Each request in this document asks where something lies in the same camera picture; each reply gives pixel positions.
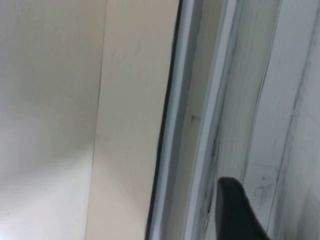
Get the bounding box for white orange ROS2 book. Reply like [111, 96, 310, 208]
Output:
[146, 0, 320, 240]

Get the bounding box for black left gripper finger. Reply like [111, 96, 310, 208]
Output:
[215, 176, 274, 240]

